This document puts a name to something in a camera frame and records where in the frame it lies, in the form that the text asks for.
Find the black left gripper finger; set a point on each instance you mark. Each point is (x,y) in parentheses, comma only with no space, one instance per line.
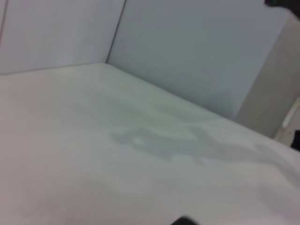
(186,221)

